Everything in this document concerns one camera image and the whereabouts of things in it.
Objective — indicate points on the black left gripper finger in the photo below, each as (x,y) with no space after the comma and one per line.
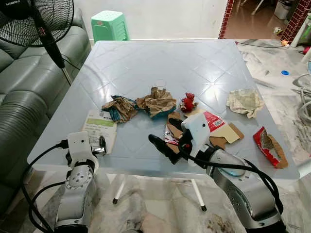
(102,141)

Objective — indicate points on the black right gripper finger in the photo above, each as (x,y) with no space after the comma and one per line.
(163,148)
(176,124)

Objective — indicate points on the white green carton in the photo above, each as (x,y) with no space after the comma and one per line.
(97,126)

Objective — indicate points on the beige card with red label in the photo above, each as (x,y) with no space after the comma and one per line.
(221,128)

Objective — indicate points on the crumpled red wrapper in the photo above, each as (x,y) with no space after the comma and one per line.
(187,103)

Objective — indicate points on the crumpled brown teal paper bag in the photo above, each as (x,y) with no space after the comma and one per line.
(121,109)

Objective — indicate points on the crumpled beige paper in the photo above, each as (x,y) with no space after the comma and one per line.
(245,102)

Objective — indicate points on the torn red carton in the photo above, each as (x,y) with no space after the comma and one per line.
(265,145)

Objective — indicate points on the grey-green leather sofa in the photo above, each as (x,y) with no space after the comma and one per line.
(29,87)

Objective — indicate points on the blue print baby bouncer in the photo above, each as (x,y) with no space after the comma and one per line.
(303,97)

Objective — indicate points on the green plastic stool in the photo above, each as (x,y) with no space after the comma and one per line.
(109,26)

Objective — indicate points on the blue bottle cap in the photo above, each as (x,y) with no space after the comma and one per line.
(285,73)

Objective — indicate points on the small white stool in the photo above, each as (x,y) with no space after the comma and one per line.
(300,34)

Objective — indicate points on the black standing fan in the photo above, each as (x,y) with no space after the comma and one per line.
(29,19)

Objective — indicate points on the grey plastic container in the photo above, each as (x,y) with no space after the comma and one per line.
(283,9)

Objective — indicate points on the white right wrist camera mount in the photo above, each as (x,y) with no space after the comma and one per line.
(197,131)

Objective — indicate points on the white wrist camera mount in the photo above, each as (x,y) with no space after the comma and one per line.
(80,145)
(197,131)

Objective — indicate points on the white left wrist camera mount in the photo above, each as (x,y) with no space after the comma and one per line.
(80,145)

